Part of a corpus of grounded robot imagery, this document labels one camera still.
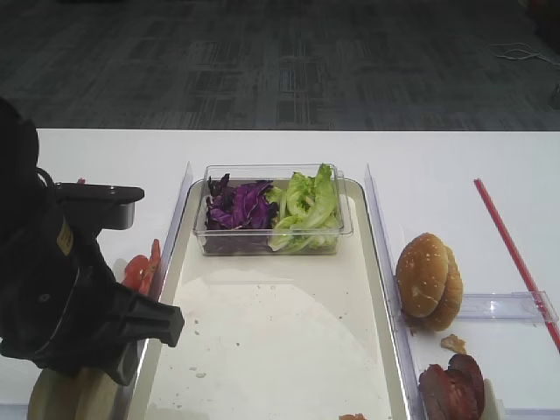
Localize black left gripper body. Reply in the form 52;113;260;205
1;206;139;375

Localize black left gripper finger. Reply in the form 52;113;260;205
117;293;185;347
94;341;139;386

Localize bun half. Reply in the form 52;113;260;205
26;368;87;420
74;368;132;420

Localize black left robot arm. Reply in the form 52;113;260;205
1;101;184;385

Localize red tomato slice front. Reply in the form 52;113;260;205
122;255;149;294

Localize red tomato slice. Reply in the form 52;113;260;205
122;255;149;294
138;239;161;296

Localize red tomato slice back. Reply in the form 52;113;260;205
138;239;161;296

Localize green lettuce leaves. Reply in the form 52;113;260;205
266;164;341;255

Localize dark red meat slices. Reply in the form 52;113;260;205
419;353;486;420

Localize left long clear divider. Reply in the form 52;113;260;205
109;162;193;419

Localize long clear divider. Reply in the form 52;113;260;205
109;162;193;419
364;164;426;419

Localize purple cabbage shreds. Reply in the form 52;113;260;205
204;173;279;256

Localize cream rectangular tray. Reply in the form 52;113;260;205
129;180;408;419

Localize clear plastic salad container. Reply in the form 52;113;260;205
192;163;354;256

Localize orange scrap on tray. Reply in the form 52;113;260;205
338;413;367;420

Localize right long clear divider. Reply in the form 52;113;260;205
364;164;426;419

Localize sesame bun top front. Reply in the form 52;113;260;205
395;233;449;319

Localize sesame bun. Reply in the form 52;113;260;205
423;247;464;332
395;233;449;319

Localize sesame bun top back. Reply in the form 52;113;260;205
423;247;464;332

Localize brown crumb beside bun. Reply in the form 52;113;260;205
440;333;466;354

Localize right red tape strip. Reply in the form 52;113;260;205
473;178;559;349

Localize right lower clear cross divider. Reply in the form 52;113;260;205
500;408;560;420

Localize clear cross divider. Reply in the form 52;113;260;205
456;291;559;324
500;408;560;420

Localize right upper clear cross divider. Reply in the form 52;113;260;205
456;291;559;324

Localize white cable on floor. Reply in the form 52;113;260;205
488;42;560;71

